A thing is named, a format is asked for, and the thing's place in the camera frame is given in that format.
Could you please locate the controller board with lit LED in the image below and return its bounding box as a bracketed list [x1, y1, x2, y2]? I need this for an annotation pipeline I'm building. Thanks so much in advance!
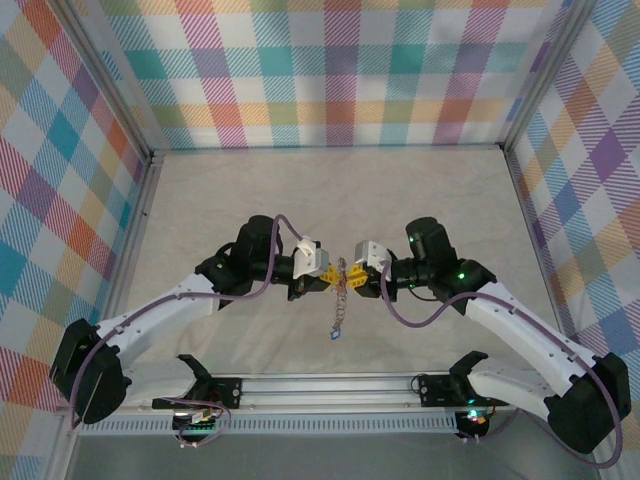
[453, 407, 494, 442]

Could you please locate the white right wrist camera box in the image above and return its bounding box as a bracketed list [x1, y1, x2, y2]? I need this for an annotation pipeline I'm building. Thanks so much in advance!
[353, 240, 394, 274]

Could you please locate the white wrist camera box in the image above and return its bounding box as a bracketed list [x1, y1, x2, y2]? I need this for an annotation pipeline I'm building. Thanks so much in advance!
[292, 238, 330, 279]
[353, 240, 394, 274]

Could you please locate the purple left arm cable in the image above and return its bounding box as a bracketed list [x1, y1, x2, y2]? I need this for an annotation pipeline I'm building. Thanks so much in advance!
[67, 213, 311, 431]

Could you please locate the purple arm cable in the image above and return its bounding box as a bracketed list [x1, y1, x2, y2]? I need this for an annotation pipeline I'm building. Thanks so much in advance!
[379, 259, 626, 471]
[67, 213, 311, 431]

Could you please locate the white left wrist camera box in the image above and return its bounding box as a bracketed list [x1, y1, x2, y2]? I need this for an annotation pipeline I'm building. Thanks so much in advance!
[292, 238, 330, 279]

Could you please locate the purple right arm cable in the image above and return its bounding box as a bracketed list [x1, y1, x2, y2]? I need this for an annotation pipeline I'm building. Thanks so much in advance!
[379, 259, 626, 471]

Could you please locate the wide aluminium mounting rail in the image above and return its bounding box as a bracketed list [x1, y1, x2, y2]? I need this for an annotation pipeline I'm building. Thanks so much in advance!
[54, 368, 606, 417]

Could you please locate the aluminium frame rail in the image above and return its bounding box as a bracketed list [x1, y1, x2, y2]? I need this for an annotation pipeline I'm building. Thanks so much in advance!
[503, 147, 584, 372]
[106, 149, 167, 304]
[149, 143, 507, 155]

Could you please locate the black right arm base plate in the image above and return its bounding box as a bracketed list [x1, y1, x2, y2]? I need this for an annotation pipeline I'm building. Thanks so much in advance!
[416, 372, 511, 409]

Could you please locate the slotted grey cable duct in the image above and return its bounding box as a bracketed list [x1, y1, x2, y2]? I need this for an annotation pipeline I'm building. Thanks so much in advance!
[78, 417, 459, 437]

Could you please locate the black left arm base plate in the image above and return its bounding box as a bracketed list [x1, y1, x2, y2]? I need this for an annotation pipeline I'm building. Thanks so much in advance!
[151, 377, 244, 412]

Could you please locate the controller board with wires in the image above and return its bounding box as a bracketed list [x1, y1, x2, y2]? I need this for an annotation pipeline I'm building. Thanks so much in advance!
[172, 408, 234, 449]

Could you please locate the aluminium frame post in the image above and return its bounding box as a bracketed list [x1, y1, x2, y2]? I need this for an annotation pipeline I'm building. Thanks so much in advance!
[58, 0, 157, 157]
[501, 0, 597, 151]

